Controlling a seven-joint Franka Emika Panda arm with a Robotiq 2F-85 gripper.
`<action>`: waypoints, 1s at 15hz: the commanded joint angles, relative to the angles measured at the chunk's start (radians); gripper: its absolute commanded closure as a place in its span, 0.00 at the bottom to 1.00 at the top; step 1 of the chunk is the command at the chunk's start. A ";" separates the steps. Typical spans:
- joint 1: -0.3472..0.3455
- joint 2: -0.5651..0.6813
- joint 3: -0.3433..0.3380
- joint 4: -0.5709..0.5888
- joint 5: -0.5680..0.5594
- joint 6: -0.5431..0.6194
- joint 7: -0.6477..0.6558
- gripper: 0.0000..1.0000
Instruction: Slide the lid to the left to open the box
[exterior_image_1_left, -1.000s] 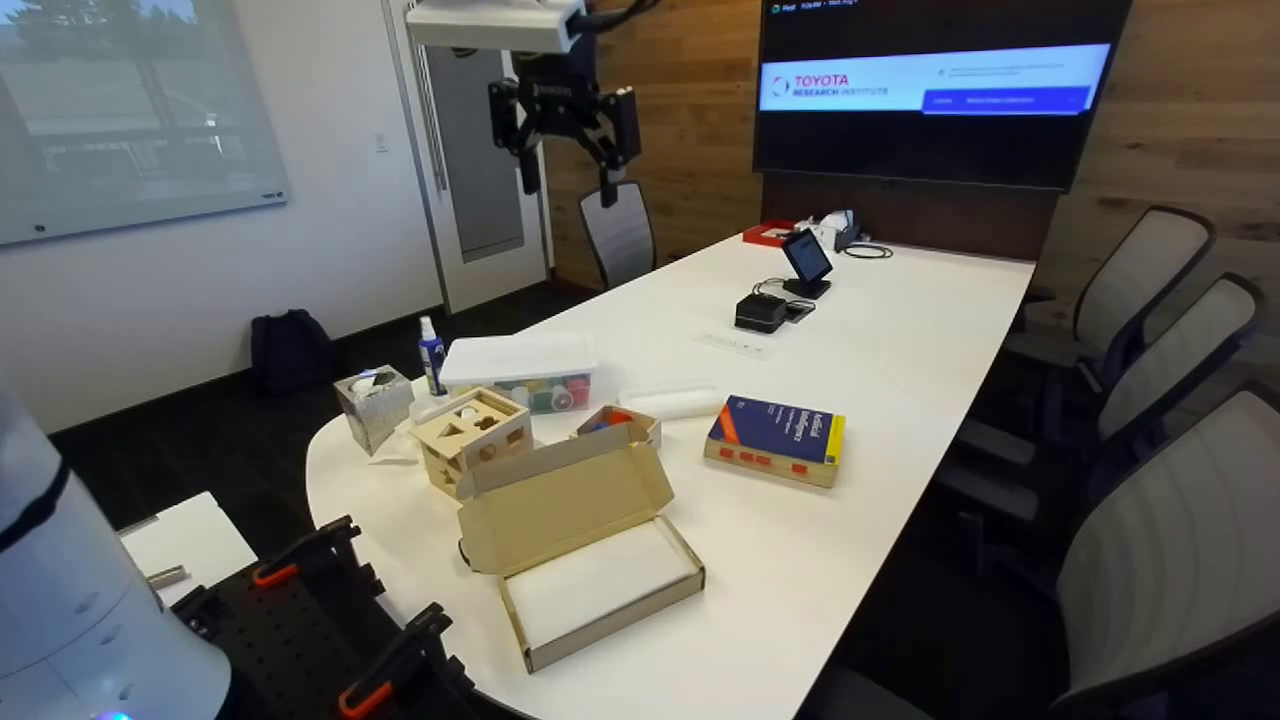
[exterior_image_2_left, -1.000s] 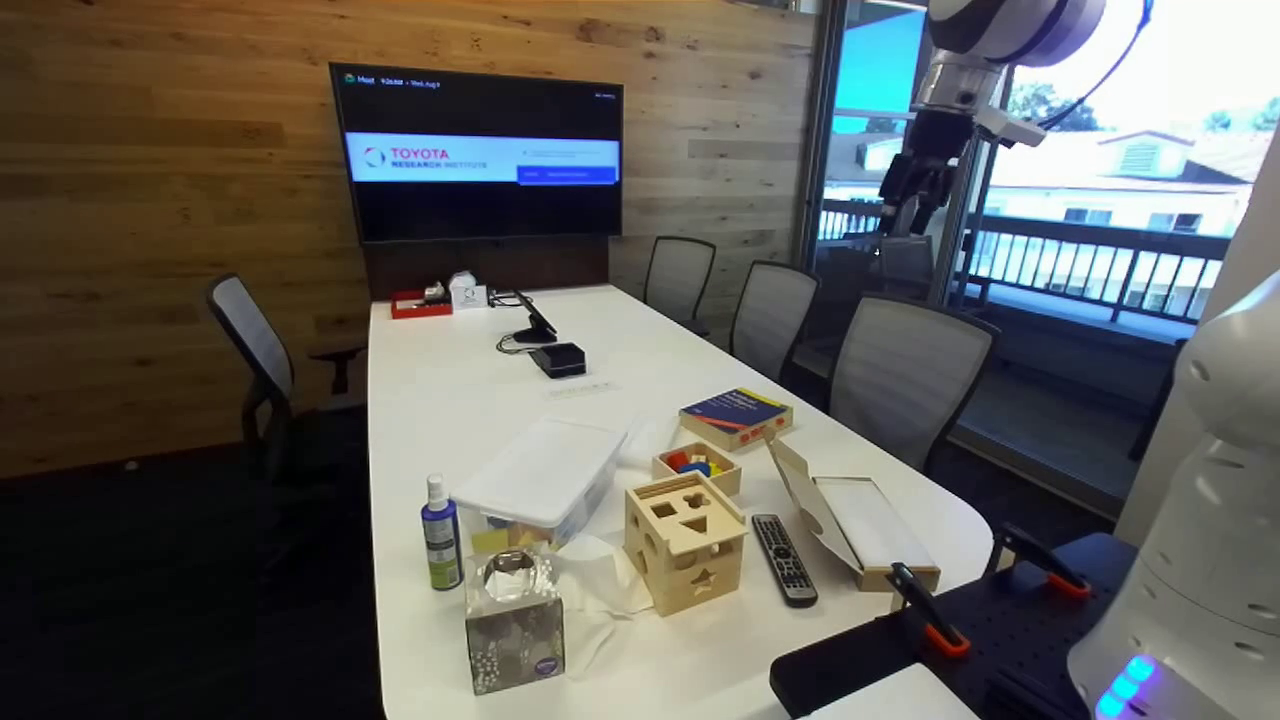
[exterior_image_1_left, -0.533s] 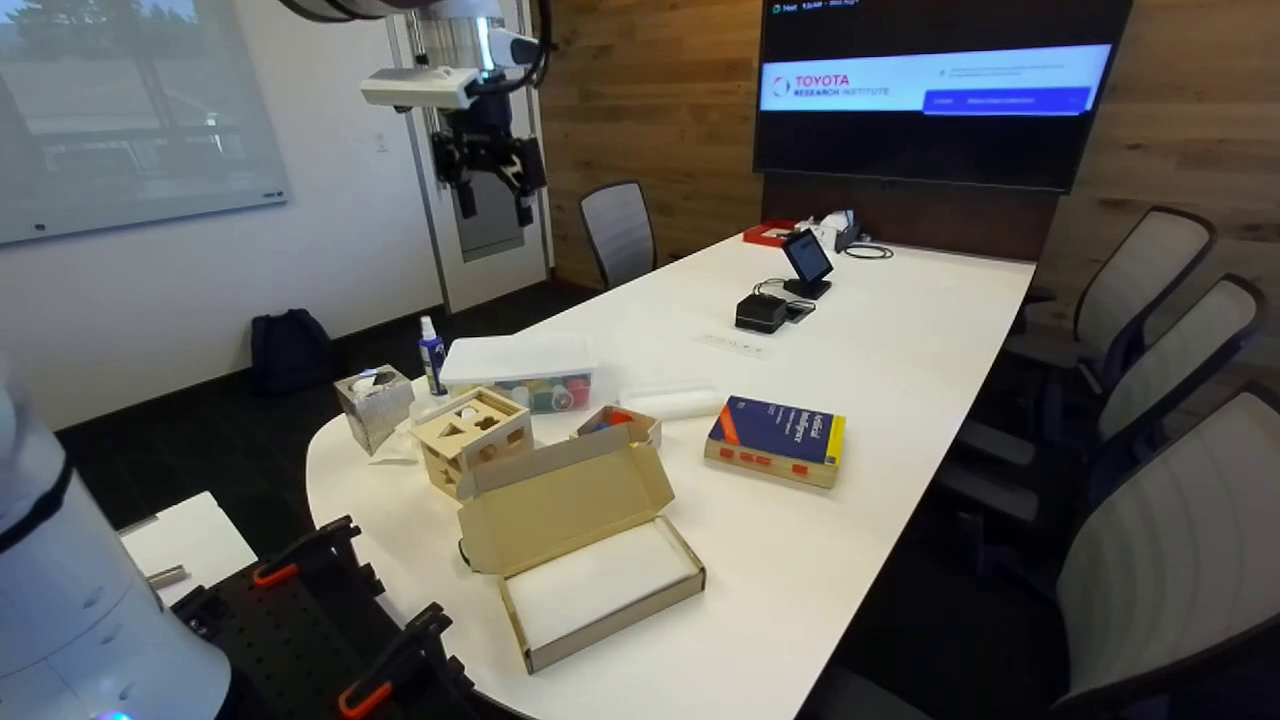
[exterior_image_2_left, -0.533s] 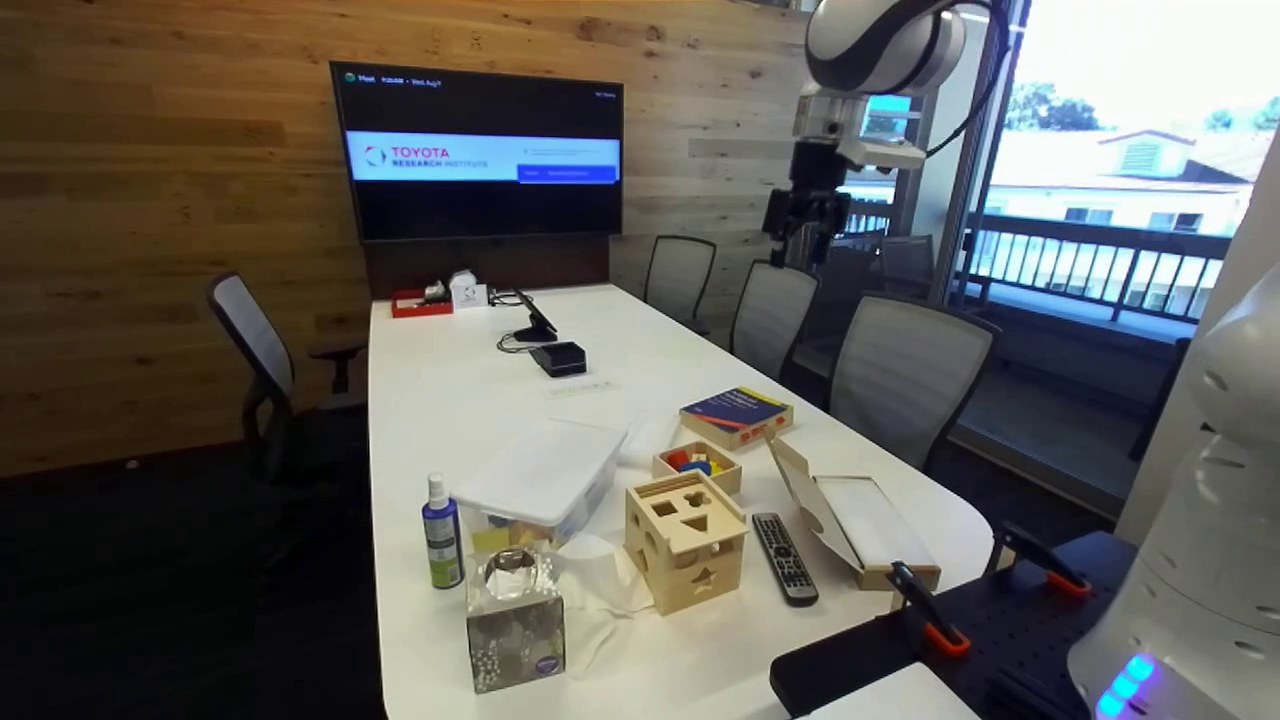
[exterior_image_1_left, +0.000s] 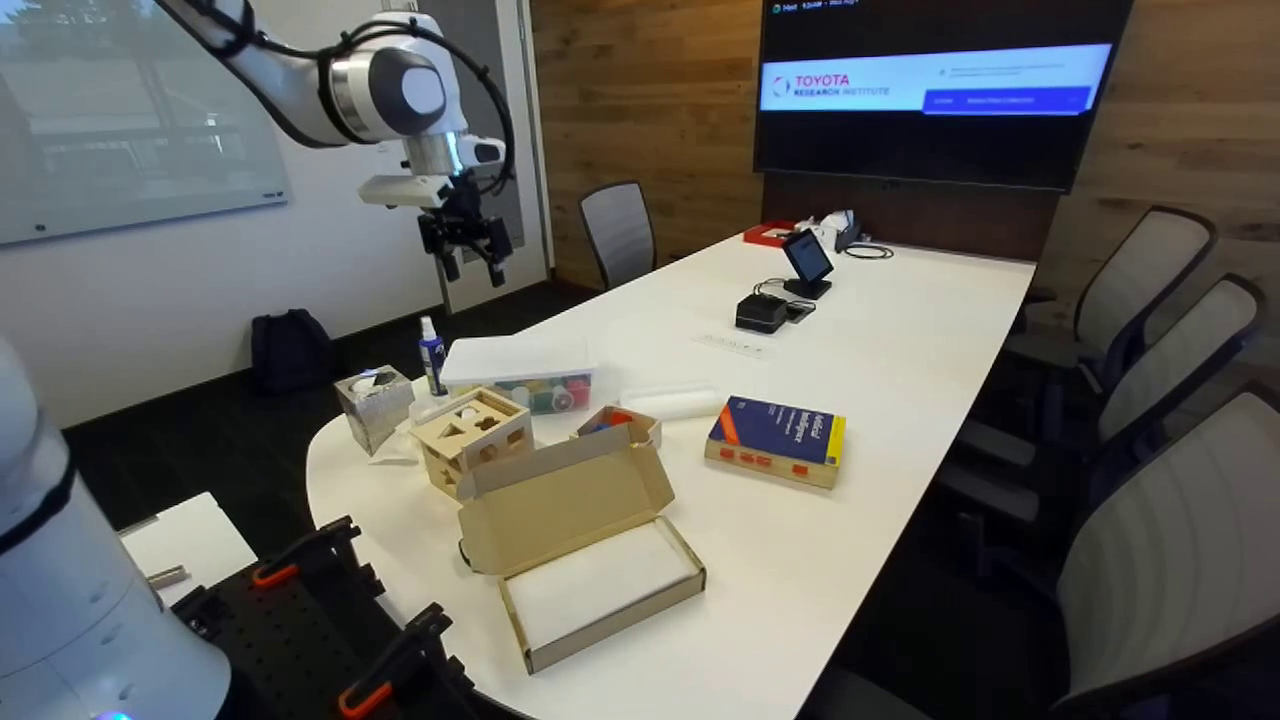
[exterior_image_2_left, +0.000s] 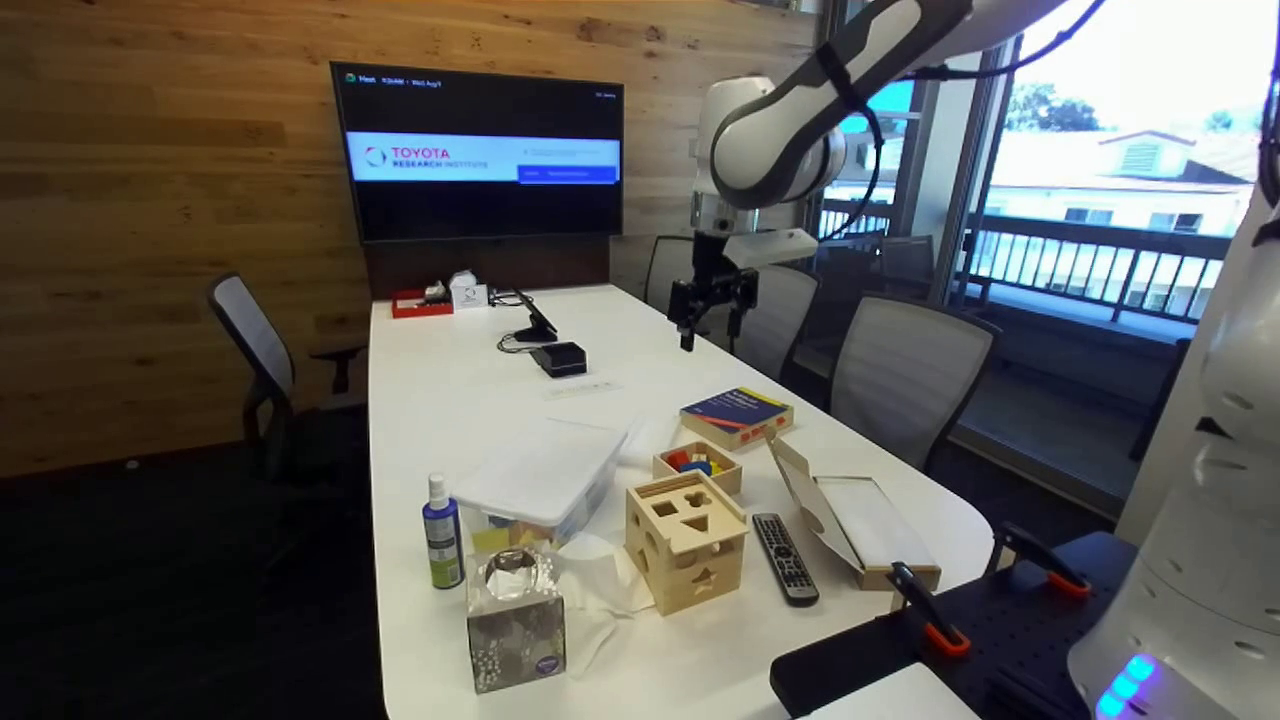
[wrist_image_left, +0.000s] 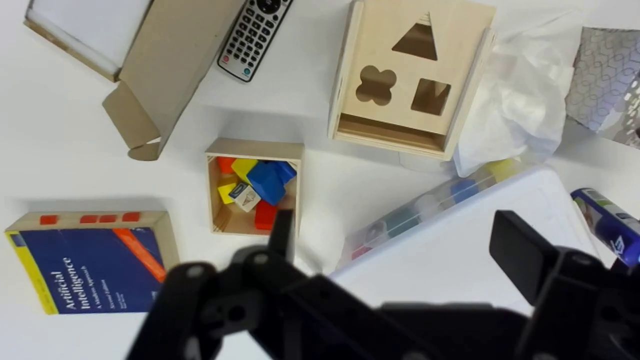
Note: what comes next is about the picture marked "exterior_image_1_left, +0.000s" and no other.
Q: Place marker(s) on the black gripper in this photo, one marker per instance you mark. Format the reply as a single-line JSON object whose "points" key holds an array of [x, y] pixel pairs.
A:
{"points": [[466, 225]]}

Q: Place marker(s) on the wooden lid with shape holes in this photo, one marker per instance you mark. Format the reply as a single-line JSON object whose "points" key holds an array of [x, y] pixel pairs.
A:
{"points": [[470, 419]]}

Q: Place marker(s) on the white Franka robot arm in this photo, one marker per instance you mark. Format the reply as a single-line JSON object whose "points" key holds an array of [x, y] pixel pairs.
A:
{"points": [[403, 86]]}

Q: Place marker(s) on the clear plastic container white lid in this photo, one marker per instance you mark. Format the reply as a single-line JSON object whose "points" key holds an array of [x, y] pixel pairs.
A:
{"points": [[525, 367]]}

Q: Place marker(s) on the grey tissue box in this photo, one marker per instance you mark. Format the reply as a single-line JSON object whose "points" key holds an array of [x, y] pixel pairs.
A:
{"points": [[373, 406]]}

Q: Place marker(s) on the wooden shape sorter box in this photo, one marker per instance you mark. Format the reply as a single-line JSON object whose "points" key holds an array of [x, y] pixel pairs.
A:
{"points": [[474, 447]]}

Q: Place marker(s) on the red flat box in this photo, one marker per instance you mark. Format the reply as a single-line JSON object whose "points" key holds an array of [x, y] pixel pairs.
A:
{"points": [[771, 234]]}

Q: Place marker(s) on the open cardboard box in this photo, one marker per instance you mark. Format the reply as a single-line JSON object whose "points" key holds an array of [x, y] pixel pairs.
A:
{"points": [[585, 561]]}

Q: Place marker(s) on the grey mesh office chair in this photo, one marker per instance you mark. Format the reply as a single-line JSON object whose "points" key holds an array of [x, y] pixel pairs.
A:
{"points": [[1175, 363], [1175, 561], [619, 230], [1140, 272]]}

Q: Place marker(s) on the black backpack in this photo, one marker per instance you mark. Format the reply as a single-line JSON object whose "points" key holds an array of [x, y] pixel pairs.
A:
{"points": [[290, 351]]}

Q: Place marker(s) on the small wooden tray with blocks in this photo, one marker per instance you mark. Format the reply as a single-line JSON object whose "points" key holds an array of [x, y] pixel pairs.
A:
{"points": [[619, 420]]}

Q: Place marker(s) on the black conference device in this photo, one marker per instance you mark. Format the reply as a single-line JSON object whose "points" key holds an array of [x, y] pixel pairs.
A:
{"points": [[762, 314]]}

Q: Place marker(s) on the black tablet on stand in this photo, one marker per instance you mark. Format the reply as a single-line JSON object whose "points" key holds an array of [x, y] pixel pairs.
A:
{"points": [[804, 257]]}

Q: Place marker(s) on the blue book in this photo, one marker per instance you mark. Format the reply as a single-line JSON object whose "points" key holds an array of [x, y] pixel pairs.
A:
{"points": [[779, 434]]}

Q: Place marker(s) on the white small device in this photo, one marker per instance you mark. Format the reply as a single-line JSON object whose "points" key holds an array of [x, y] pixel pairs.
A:
{"points": [[832, 230]]}

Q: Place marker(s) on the glass whiteboard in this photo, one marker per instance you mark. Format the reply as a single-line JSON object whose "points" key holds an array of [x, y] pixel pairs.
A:
{"points": [[121, 120]]}

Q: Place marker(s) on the black mounting board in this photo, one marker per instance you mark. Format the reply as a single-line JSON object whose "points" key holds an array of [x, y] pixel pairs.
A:
{"points": [[285, 652]]}

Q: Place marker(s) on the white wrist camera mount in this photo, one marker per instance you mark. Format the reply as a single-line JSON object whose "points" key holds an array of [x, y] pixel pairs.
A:
{"points": [[405, 194]]}

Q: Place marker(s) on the wall television screen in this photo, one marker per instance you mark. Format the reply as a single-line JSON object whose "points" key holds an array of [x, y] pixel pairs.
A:
{"points": [[932, 86]]}

